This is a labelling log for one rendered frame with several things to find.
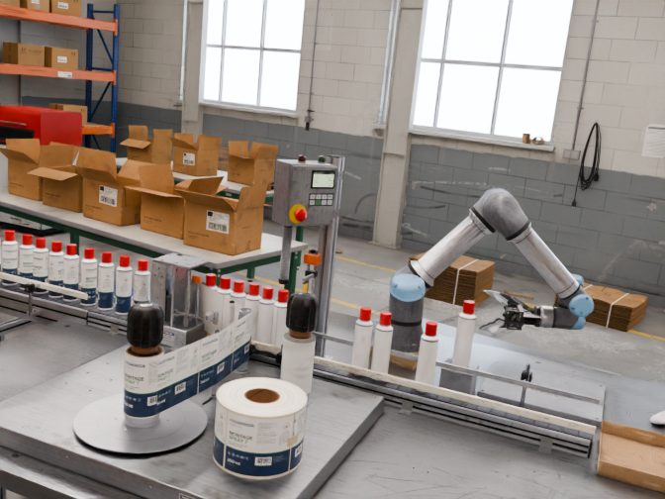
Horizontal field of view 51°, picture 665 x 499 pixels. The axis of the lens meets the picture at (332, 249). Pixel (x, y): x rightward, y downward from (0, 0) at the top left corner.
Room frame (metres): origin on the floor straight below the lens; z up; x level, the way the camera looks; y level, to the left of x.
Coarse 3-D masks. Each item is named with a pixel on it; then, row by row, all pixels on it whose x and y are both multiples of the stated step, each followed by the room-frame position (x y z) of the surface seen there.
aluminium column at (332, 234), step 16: (336, 160) 2.15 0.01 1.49; (336, 192) 2.15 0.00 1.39; (336, 208) 2.17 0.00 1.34; (336, 224) 2.17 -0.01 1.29; (320, 240) 2.16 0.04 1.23; (320, 272) 2.15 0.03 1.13; (320, 288) 2.16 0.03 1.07; (320, 304) 2.16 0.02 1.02; (320, 320) 2.15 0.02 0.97; (320, 352) 2.14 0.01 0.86
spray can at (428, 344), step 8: (432, 328) 1.87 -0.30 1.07; (424, 336) 1.88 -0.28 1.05; (432, 336) 1.88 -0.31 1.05; (424, 344) 1.87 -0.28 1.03; (432, 344) 1.87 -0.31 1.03; (424, 352) 1.87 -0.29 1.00; (432, 352) 1.87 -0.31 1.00; (424, 360) 1.87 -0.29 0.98; (432, 360) 1.87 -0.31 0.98; (424, 368) 1.87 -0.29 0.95; (432, 368) 1.87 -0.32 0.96; (416, 376) 1.89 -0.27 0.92; (424, 376) 1.87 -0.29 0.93; (432, 376) 1.88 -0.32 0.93; (424, 392) 1.86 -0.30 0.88
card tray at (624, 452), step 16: (608, 432) 1.82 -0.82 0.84; (624, 432) 1.81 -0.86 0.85; (640, 432) 1.79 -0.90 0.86; (608, 448) 1.74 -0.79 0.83; (624, 448) 1.75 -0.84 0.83; (640, 448) 1.75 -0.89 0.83; (656, 448) 1.76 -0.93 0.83; (608, 464) 1.58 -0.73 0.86; (624, 464) 1.65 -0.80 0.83; (640, 464) 1.66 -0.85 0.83; (656, 464) 1.67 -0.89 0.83; (624, 480) 1.57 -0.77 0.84; (640, 480) 1.56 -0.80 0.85; (656, 480) 1.54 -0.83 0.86
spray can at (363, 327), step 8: (360, 312) 1.96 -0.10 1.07; (368, 312) 1.95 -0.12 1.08; (360, 320) 1.96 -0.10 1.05; (368, 320) 1.95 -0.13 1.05; (360, 328) 1.94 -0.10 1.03; (368, 328) 1.94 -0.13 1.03; (360, 336) 1.94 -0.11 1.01; (368, 336) 1.95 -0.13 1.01; (360, 344) 1.94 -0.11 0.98; (368, 344) 1.95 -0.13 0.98; (352, 352) 1.96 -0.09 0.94; (360, 352) 1.94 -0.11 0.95; (368, 352) 1.95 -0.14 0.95; (352, 360) 1.95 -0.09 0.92; (360, 360) 1.94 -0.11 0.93; (368, 360) 1.96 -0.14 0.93
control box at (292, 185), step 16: (288, 160) 2.12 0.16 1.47; (288, 176) 2.06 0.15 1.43; (304, 176) 2.08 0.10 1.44; (336, 176) 2.14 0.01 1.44; (288, 192) 2.06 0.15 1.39; (304, 192) 2.08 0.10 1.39; (320, 192) 2.11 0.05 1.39; (272, 208) 2.13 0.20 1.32; (288, 208) 2.06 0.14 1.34; (304, 208) 2.08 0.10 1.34; (320, 208) 2.11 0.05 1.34; (288, 224) 2.06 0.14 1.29; (304, 224) 2.09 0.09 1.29; (320, 224) 2.12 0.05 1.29
